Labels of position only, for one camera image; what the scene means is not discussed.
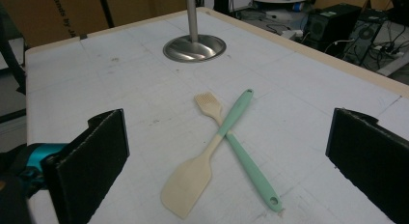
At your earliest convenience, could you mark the silicone brush with green handle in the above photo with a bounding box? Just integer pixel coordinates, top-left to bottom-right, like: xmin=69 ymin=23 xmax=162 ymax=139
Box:
xmin=194 ymin=91 xmax=284 ymax=213

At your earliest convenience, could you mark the metal utensil stand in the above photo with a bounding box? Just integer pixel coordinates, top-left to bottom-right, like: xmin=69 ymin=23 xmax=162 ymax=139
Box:
xmin=162 ymin=0 xmax=228 ymax=64

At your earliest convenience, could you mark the black frame post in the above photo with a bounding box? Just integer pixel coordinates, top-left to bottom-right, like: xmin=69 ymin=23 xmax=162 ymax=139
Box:
xmin=0 ymin=22 xmax=27 ymax=95
xmin=95 ymin=0 xmax=116 ymax=29

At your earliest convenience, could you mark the beige spatula with green handle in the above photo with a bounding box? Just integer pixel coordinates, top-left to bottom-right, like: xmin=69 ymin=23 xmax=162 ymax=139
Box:
xmin=160 ymin=88 xmax=255 ymax=220

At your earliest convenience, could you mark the small cardboard box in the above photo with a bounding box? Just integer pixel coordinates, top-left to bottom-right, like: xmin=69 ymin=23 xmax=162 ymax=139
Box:
xmin=313 ymin=0 xmax=396 ymax=11

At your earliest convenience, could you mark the brown cardboard panel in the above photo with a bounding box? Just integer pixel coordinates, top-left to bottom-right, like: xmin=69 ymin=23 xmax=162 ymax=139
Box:
xmin=0 ymin=0 xmax=187 ymax=48

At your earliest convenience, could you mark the white grid mat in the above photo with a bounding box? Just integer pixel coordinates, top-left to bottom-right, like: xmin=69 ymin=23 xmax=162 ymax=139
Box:
xmin=25 ymin=11 xmax=409 ymax=224

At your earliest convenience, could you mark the white power strip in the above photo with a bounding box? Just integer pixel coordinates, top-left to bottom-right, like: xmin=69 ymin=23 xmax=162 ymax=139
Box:
xmin=279 ymin=29 xmax=305 ymax=42

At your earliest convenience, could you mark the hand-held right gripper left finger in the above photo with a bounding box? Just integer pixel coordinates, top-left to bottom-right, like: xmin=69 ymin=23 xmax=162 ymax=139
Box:
xmin=42 ymin=108 xmax=130 ymax=224

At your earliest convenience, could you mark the black computer tower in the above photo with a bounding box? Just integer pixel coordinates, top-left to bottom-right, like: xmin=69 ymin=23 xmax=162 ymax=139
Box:
xmin=303 ymin=3 xmax=363 ymax=58
xmin=343 ymin=10 xmax=391 ymax=66

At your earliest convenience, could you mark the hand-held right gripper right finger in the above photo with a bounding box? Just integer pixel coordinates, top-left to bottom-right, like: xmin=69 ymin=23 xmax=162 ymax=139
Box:
xmin=325 ymin=107 xmax=409 ymax=224

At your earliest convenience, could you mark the white metal stand leg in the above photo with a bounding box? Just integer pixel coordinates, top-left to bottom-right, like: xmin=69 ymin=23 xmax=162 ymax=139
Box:
xmin=375 ymin=51 xmax=409 ymax=77

